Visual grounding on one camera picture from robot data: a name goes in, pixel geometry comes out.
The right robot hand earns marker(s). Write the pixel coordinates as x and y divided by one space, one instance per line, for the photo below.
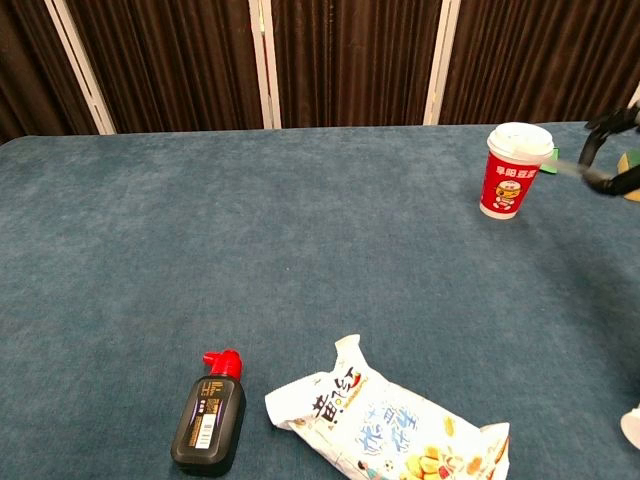
620 182

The red paper cup white lid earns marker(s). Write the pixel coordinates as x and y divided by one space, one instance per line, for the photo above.
507 180

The yellow green sponge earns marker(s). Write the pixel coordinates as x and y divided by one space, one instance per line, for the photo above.
627 161

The dark curtain partition panel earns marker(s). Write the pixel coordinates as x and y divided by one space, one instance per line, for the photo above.
540 55
350 60
170 60
30 65

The white blue toothpaste tube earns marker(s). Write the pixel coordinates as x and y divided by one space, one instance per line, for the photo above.
632 425

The white snack bag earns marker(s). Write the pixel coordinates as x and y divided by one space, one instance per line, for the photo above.
360 415

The blue velvet table cover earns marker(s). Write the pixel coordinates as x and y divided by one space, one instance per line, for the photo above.
250 250

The black ink bottle red cap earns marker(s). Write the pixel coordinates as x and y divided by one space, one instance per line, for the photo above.
207 425

